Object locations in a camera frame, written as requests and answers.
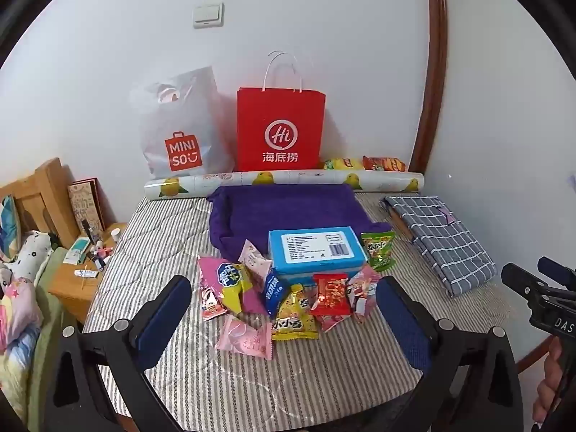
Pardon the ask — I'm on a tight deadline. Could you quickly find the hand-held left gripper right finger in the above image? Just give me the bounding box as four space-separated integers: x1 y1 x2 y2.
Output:
375 274 526 432

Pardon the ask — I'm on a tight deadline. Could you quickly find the purple towel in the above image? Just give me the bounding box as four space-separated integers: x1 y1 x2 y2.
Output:
207 184 393 262

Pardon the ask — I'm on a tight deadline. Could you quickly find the blue snack packet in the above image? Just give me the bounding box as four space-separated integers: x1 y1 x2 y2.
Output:
263 267 291 318

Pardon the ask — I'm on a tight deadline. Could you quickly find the pink cartoon snack packet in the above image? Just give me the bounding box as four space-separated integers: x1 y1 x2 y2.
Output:
346 265 384 323

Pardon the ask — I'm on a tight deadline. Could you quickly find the yellow snack packet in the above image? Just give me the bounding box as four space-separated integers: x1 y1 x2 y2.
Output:
271 283 320 341

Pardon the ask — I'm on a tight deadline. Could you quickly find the person's right hand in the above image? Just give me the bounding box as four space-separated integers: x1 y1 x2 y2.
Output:
532 337 567 424

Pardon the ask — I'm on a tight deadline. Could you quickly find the green snack packet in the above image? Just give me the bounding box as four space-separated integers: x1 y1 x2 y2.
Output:
361 230 397 273

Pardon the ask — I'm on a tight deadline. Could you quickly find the teal white box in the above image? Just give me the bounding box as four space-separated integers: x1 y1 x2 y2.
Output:
63 236 93 266

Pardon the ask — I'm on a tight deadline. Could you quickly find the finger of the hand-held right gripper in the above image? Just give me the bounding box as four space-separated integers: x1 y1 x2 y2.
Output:
501 262 576 321
537 256 576 285

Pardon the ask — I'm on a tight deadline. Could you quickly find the blue tissue pack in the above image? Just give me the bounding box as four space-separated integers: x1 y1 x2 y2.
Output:
269 226 369 285

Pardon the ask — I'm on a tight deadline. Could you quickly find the yellow chips bag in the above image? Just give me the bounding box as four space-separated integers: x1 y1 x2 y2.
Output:
321 157 366 172

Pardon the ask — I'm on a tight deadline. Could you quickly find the cluster of small cosmetics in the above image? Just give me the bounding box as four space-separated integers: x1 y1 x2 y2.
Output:
92 239 114 271

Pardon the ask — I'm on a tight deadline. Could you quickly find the green bed sheet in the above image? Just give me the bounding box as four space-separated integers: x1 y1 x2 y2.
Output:
24 247 69 432

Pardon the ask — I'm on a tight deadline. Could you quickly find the orange chips bag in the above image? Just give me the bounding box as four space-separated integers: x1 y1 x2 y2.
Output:
362 155 408 173

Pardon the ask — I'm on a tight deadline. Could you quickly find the colourful cartoon pillow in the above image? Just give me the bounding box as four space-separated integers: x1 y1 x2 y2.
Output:
0 195 22 262

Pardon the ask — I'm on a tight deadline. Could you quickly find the wooden door frame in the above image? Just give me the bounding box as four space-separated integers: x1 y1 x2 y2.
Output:
407 0 449 174

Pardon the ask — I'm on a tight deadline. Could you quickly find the wooden nightstand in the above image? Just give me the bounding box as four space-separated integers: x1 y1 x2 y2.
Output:
47 222 129 325

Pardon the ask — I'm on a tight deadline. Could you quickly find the white dotted pillow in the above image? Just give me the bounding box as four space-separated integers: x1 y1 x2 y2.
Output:
11 230 53 280

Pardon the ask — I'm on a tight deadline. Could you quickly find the fruit print wallpaper roll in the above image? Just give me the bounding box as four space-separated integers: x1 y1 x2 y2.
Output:
144 170 426 201

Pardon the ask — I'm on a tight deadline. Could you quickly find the striped mattress pad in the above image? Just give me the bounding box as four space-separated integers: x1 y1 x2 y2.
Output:
83 191 535 420

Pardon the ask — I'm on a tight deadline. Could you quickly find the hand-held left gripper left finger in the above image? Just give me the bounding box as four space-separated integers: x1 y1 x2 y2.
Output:
42 274 193 432

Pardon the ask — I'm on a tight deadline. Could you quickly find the grey plaid cloth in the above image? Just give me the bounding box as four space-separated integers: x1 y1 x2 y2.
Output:
380 194 498 298

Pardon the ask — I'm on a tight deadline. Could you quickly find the white plastic shopping bag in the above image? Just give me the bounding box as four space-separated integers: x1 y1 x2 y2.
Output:
130 67 235 180

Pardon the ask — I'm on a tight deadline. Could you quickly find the red paper bag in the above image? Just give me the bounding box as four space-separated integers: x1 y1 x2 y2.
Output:
237 51 326 173

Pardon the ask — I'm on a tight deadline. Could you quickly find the light pink pastry packet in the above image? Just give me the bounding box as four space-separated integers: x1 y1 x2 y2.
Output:
238 239 273 289
215 315 273 361

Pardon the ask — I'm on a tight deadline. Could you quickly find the large pink yellow snack bag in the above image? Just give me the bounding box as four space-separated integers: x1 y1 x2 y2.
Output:
198 256 268 316

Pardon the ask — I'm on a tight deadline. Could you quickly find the long pink cartoon candy packet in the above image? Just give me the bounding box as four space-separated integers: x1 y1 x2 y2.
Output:
201 279 229 321

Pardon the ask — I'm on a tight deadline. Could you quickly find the pink star blanket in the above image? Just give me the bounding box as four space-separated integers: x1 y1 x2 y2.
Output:
0 274 44 352

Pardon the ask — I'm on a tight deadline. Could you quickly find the white light switch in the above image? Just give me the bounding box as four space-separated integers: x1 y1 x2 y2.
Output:
193 4 224 28

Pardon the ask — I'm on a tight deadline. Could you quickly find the brown patterned notebook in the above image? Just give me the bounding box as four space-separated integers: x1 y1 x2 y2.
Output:
67 177 107 235

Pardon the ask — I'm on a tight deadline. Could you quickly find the red snack packet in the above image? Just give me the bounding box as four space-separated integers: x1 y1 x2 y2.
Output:
310 274 352 318

